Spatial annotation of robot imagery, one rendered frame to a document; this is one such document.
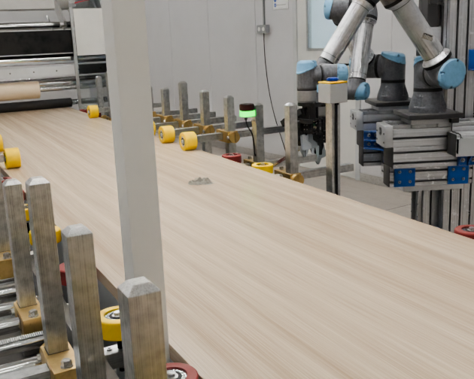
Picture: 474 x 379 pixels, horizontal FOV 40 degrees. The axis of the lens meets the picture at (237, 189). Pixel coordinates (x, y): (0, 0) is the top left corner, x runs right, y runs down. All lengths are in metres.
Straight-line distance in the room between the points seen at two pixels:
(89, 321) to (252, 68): 6.50
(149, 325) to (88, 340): 0.28
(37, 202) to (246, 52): 6.38
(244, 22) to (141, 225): 6.49
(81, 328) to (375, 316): 0.51
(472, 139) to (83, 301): 2.04
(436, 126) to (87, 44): 2.92
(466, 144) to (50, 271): 1.91
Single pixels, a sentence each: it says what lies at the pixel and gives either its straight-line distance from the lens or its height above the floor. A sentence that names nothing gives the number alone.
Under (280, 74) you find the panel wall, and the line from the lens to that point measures 6.90.
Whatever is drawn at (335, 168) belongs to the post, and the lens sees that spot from 2.20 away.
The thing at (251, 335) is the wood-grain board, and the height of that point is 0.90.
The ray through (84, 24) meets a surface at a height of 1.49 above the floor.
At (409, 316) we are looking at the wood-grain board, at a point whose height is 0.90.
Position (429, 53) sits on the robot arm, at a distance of 2.61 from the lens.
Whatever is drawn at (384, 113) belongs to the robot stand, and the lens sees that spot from 3.22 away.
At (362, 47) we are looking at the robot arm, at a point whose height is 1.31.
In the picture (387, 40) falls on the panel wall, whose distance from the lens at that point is 5.74.
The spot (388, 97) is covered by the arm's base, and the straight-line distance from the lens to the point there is 3.21.
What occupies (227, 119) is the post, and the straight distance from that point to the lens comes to 2.82.
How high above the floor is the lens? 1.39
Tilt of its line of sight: 14 degrees down
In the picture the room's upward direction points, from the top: 2 degrees counter-clockwise
